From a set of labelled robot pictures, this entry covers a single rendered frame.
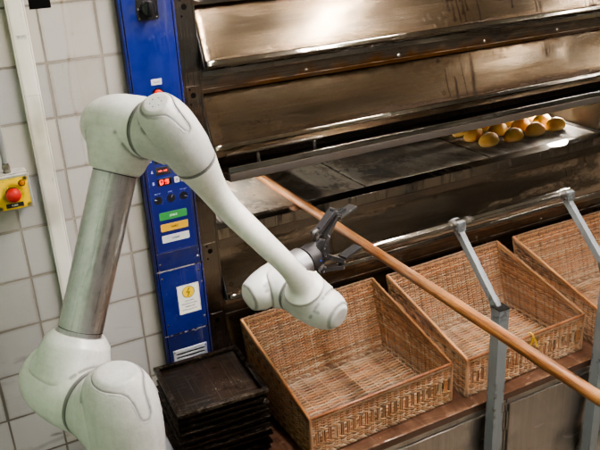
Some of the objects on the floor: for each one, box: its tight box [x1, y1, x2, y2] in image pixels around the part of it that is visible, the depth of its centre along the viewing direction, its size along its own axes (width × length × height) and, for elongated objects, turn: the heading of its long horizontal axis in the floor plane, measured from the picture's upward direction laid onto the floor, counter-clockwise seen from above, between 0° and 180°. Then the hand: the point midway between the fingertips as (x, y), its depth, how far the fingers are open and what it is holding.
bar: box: [324, 188, 600, 450], centre depth 255 cm, size 31×127×118 cm, turn 124°
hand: (353, 228), depth 219 cm, fingers open, 13 cm apart
